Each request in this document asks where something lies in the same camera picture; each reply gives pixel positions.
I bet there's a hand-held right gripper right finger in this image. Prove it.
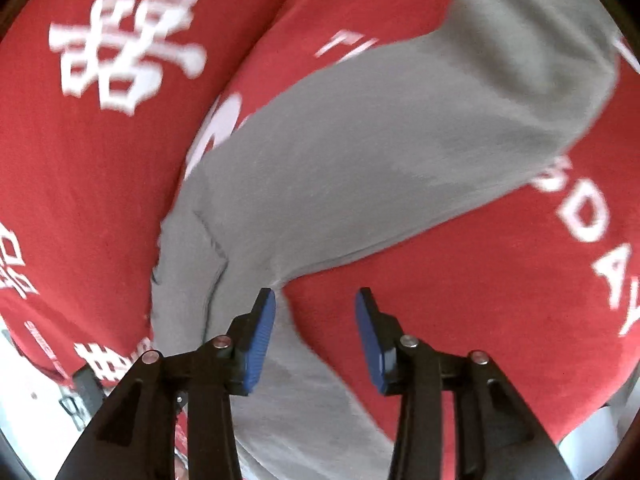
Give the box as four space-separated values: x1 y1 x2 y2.
354 287 571 480

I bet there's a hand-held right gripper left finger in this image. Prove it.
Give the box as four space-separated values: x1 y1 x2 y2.
55 287 277 480

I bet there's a grey small garment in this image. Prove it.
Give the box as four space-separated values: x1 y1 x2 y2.
148 0 623 480

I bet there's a red blanket with white lettering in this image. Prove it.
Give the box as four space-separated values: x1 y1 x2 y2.
184 0 640 480

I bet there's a red printed blanket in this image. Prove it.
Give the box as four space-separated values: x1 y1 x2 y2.
0 0 331 480

